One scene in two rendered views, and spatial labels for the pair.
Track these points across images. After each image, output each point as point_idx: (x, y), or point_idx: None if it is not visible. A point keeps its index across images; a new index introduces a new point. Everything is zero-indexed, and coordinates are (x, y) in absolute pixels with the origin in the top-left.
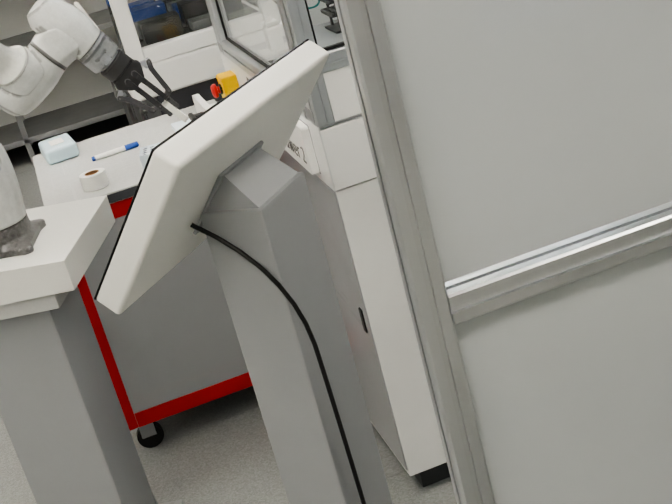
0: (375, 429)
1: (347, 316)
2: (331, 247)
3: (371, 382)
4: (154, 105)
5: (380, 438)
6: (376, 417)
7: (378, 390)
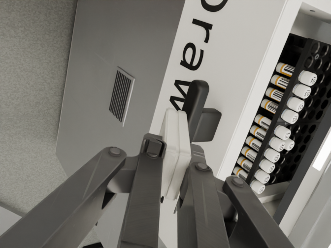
0: (68, 59)
1: (96, 152)
2: (125, 206)
3: (75, 148)
4: (131, 174)
5: (65, 72)
6: (66, 116)
7: (73, 163)
